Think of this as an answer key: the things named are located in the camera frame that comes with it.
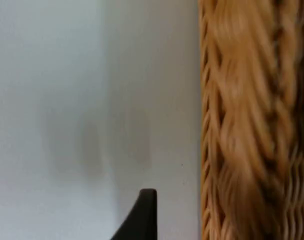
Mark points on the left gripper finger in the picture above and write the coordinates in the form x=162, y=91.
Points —
x=142, y=220

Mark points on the pale brown wicker basket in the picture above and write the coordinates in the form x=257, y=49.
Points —
x=254, y=120

